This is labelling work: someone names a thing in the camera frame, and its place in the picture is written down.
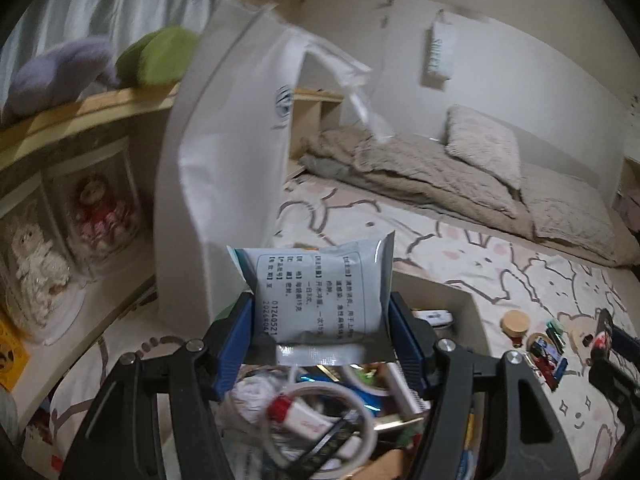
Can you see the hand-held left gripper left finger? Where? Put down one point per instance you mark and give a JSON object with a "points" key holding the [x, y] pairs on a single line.
{"points": [[235, 340]]}

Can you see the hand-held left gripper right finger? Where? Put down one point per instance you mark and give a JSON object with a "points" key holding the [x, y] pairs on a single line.
{"points": [[405, 340]]}

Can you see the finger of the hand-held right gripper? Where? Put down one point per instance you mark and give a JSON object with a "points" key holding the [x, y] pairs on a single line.
{"points": [[606, 322], [617, 390]]}

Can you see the small red white packet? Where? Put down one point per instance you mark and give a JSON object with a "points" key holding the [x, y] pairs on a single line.
{"points": [[597, 342]]}

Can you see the white cardboard box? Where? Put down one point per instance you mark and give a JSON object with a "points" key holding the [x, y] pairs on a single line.
{"points": [[440, 292]]}

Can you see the grey sachet packet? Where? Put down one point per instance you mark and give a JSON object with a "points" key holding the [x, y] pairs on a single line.
{"points": [[310, 300]]}

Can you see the white printed small box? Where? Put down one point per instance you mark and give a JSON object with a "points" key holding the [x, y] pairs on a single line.
{"points": [[434, 317]]}

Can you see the black lighter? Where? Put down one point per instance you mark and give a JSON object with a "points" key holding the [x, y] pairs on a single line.
{"points": [[557, 339]]}

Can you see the mint green small case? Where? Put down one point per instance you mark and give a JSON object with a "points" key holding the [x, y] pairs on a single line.
{"points": [[551, 325]]}

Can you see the crumpled clear plastic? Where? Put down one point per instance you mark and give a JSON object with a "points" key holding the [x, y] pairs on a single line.
{"points": [[247, 395]]}

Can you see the small wooden lid jar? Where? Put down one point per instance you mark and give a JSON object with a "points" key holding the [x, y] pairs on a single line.
{"points": [[515, 322]]}

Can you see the red white tube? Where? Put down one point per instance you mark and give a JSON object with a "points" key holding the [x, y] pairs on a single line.
{"points": [[295, 412]]}

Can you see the beige quilted pillow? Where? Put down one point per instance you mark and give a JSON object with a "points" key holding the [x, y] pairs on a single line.
{"points": [[570, 220]]}

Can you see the cartoon bear printed bed sheet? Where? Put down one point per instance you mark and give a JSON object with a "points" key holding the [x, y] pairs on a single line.
{"points": [[500, 270]]}

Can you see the beige quilt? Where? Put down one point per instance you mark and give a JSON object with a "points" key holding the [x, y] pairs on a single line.
{"points": [[400, 175]]}

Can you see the white tote bag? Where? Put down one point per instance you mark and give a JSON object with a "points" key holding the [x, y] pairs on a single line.
{"points": [[220, 160]]}

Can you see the doll in red dress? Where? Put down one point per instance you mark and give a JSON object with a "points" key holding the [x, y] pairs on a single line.
{"points": [[97, 210]]}

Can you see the grey folded cloth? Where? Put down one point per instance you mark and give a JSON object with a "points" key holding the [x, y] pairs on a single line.
{"points": [[320, 165]]}

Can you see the light fluffy pillow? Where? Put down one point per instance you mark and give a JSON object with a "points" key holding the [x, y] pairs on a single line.
{"points": [[482, 145]]}

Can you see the cream doll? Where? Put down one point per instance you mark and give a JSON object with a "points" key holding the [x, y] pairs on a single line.
{"points": [[35, 260]]}

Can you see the yellow printed card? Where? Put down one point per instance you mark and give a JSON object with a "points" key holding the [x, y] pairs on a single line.
{"points": [[10, 355]]}

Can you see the wooden bedside shelf unit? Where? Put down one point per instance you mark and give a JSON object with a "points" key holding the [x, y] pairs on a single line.
{"points": [[75, 110]]}

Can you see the green plush toy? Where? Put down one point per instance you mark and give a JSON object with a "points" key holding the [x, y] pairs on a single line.
{"points": [[155, 55]]}

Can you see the purple plush toy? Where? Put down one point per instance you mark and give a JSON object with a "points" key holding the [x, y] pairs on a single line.
{"points": [[60, 75]]}

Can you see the grey curtain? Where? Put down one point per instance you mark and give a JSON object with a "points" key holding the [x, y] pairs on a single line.
{"points": [[75, 5]]}

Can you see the white hanging wall pouch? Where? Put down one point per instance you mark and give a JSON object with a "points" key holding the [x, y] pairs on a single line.
{"points": [[440, 50]]}

